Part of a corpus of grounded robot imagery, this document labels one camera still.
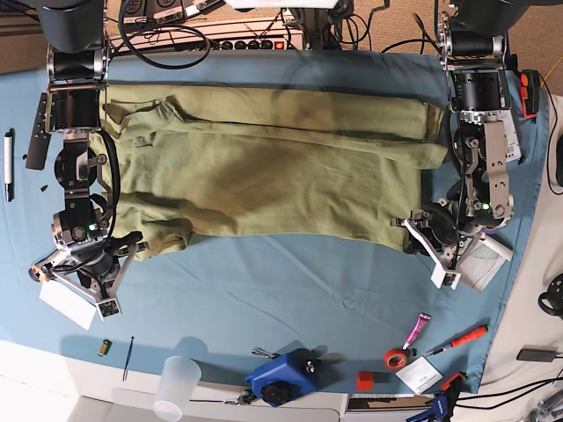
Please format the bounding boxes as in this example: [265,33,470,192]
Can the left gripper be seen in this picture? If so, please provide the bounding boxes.
[391,208,483,266]

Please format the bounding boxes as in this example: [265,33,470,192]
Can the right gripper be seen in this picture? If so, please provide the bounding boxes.
[48,239,150,303]

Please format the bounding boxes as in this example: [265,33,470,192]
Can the olive green t-shirt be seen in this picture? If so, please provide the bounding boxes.
[99,84,446,260]

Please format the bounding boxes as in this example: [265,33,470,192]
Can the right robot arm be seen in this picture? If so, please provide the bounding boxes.
[26,1,148,317]

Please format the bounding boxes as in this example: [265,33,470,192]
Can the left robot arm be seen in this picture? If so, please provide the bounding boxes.
[391,1,529,280]

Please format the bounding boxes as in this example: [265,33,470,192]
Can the white paper card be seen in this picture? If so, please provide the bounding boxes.
[39,280,97,331]

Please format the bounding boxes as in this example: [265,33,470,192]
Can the orange grey utility knife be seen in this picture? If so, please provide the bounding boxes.
[28,256,57,282]

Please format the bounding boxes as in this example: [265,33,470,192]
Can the small green battery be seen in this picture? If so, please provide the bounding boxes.
[98,338,113,357]

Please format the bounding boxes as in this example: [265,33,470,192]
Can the pink glue tube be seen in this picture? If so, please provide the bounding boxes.
[402,313,431,350]

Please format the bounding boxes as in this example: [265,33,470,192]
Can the rolled printed paper sheet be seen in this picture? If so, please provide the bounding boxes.
[457,234,513,293]

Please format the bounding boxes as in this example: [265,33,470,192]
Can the light blue table cloth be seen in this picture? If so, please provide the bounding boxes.
[1,51,551,393]

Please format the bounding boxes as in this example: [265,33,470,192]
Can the black tweezers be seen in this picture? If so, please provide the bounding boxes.
[122,336,135,382]

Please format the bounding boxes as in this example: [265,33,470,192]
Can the red tape roll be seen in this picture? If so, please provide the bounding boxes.
[384,349,410,371]

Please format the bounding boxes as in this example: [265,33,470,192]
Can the translucent plastic cup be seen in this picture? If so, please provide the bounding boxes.
[153,356,201,421]

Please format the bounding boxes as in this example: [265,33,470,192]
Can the white square paper note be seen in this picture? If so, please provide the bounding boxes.
[396,356,442,395]

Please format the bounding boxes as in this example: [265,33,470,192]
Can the clear plastic package box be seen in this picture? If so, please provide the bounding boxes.
[501,110,522,163]

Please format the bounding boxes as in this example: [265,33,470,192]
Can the red cube block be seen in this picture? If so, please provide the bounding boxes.
[356,371,375,391]

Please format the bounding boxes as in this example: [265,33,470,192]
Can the blue orange spring clamp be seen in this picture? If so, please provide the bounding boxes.
[406,372,466,422]

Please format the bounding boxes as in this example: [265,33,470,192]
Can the black and white marker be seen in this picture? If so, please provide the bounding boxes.
[4,128,15,202]

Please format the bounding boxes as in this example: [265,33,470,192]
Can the black power adapter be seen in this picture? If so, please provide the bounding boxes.
[516,348,561,362]

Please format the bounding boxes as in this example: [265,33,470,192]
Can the blue plastic clamp device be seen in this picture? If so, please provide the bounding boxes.
[245,347,320,408]

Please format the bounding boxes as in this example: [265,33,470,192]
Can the orange black clamp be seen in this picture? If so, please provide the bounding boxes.
[520,69,541,119]

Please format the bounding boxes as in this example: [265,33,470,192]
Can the black power strip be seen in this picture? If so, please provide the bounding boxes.
[217,39,287,50]

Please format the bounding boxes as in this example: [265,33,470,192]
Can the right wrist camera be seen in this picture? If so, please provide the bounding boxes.
[96,297,121,321]

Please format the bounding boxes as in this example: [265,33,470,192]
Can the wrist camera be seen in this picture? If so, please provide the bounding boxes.
[96,297,121,321]
[430,264,462,290]

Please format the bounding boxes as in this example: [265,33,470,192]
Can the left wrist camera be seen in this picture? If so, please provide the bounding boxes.
[430,264,462,290]

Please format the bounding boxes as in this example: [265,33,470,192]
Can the orange handled screwdriver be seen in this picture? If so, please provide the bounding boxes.
[426,325,488,356]

